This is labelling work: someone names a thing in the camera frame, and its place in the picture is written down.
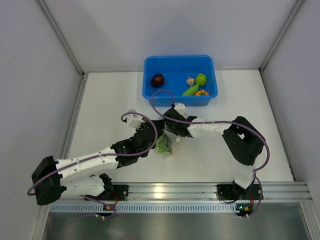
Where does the green fake lettuce leaf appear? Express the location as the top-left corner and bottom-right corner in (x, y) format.
(155, 133), (171, 156)

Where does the fake garlic bulb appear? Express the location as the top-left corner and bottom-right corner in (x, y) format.
(186, 77), (195, 87)

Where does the dark purple fake plum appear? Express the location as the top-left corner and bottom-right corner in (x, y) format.
(150, 73), (165, 88)

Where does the light green fake lime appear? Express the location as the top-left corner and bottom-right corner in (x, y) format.
(195, 73), (207, 87)

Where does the clear zip top bag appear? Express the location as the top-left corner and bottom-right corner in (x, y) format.
(163, 122), (185, 157)

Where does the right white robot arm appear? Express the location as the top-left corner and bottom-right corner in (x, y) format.
(162, 106), (270, 200)

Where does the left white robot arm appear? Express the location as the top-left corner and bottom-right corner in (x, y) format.
(28, 118), (165, 206)

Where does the blue plastic bin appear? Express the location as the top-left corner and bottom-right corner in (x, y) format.
(142, 55), (218, 107)

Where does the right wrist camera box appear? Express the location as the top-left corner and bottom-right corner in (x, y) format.
(174, 103), (186, 116)

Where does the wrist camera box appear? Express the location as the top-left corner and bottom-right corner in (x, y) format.
(174, 103), (186, 116)
(124, 109), (145, 129)

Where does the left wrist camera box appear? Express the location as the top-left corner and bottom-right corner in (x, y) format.
(124, 109), (145, 129)

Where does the white slotted cable duct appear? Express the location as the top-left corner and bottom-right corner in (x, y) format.
(49, 202), (240, 214)

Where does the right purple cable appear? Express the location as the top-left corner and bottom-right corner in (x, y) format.
(150, 89), (271, 218)

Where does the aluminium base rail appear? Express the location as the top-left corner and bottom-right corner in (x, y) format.
(113, 182), (313, 203)

